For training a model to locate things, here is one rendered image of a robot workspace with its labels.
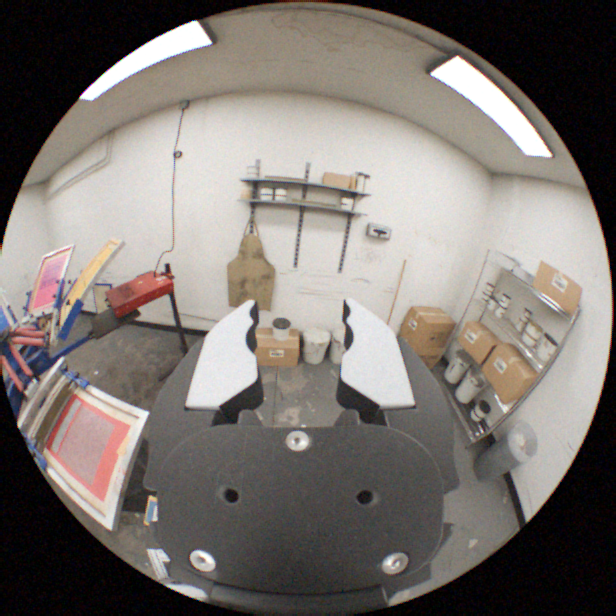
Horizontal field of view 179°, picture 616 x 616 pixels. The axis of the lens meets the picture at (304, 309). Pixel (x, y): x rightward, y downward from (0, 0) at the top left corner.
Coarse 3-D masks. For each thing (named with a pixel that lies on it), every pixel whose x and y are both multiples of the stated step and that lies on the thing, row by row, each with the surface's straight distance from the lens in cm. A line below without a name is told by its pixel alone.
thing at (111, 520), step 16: (48, 400) 152; (112, 400) 113; (144, 416) 98; (32, 432) 152; (144, 432) 98; (128, 448) 96; (48, 464) 130; (128, 464) 94; (64, 480) 122; (128, 480) 96; (80, 496) 112; (112, 496) 96; (96, 512) 102; (112, 512) 96; (112, 528) 98
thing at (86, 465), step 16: (48, 448) 140; (64, 448) 128; (80, 448) 119; (64, 464) 125; (80, 464) 116; (96, 464) 109; (112, 464) 103; (80, 480) 115; (96, 480) 107; (96, 496) 107
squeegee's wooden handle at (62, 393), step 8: (64, 384) 135; (56, 392) 136; (64, 392) 136; (56, 400) 135; (64, 400) 137; (48, 408) 134; (56, 408) 136; (48, 416) 135; (40, 424) 134; (48, 424) 136; (40, 432) 135
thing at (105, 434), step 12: (72, 396) 142; (84, 408) 129; (96, 408) 123; (60, 420) 139; (72, 420) 131; (84, 420) 124; (96, 420) 118; (108, 420) 113; (84, 432) 121; (96, 432) 115; (108, 432) 110; (120, 432) 106; (96, 444) 112; (108, 444) 107; (120, 444) 103; (108, 456) 105
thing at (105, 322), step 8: (104, 312) 207; (112, 312) 199; (136, 312) 181; (96, 320) 200; (104, 320) 192; (112, 320) 186; (120, 320) 180; (128, 320) 175; (96, 328) 187; (104, 328) 180; (112, 328) 174; (88, 336) 192; (96, 336) 176; (72, 344) 194; (80, 344) 194; (64, 352) 197; (56, 360) 200; (40, 368) 205; (48, 368) 204
